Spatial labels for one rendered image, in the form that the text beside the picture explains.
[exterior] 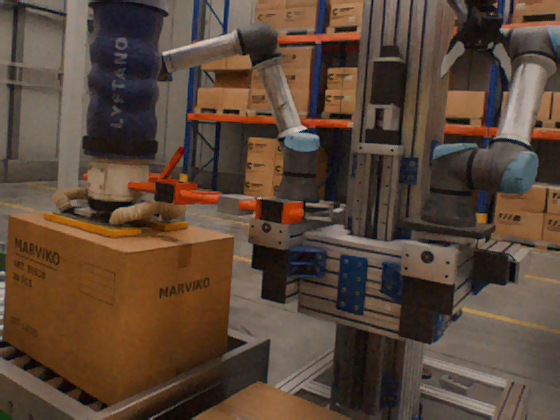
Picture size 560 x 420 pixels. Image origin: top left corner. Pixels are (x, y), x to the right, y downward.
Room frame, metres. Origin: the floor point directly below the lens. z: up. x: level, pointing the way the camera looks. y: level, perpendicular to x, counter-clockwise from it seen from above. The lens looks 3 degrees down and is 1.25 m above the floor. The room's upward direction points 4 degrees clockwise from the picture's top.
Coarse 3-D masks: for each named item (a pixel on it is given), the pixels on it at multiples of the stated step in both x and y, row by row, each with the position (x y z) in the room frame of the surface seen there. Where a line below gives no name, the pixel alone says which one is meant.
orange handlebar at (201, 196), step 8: (152, 176) 1.79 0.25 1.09; (128, 184) 1.56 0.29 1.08; (136, 184) 1.54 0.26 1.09; (144, 184) 1.53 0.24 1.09; (152, 184) 1.56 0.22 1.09; (152, 192) 1.50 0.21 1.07; (184, 192) 1.42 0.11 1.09; (192, 192) 1.40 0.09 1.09; (200, 192) 1.38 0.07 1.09; (208, 192) 1.39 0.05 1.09; (216, 192) 1.41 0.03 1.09; (192, 200) 1.41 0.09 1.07; (200, 200) 1.38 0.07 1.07; (208, 200) 1.36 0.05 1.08; (216, 200) 1.34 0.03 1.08; (256, 200) 1.33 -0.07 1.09; (248, 208) 1.28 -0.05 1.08; (296, 208) 1.22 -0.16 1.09; (296, 216) 1.21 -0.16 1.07
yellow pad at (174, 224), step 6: (132, 222) 1.66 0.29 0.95; (138, 222) 1.64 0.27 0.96; (144, 222) 1.62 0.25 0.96; (150, 222) 1.61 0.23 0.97; (156, 222) 1.60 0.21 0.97; (162, 222) 1.60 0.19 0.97; (168, 222) 1.61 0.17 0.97; (174, 222) 1.62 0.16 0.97; (180, 222) 1.63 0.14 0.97; (186, 222) 1.64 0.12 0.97; (156, 228) 1.59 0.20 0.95; (162, 228) 1.57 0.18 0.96; (168, 228) 1.58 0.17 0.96; (174, 228) 1.60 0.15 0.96; (180, 228) 1.62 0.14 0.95; (186, 228) 1.64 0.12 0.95
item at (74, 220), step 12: (48, 216) 1.62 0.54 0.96; (60, 216) 1.59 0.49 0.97; (72, 216) 1.57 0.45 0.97; (84, 216) 1.59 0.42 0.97; (108, 216) 1.51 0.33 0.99; (84, 228) 1.50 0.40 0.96; (96, 228) 1.47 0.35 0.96; (108, 228) 1.45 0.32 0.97; (120, 228) 1.46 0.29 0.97; (132, 228) 1.48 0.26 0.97
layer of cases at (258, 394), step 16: (256, 384) 1.50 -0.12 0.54; (240, 400) 1.40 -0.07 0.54; (256, 400) 1.40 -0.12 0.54; (272, 400) 1.41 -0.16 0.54; (288, 400) 1.42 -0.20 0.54; (304, 400) 1.42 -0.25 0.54; (208, 416) 1.31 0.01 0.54; (224, 416) 1.31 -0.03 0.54; (240, 416) 1.32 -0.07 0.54; (256, 416) 1.32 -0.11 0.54; (272, 416) 1.33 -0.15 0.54; (288, 416) 1.33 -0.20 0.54; (304, 416) 1.34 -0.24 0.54; (320, 416) 1.34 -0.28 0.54; (336, 416) 1.35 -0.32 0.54
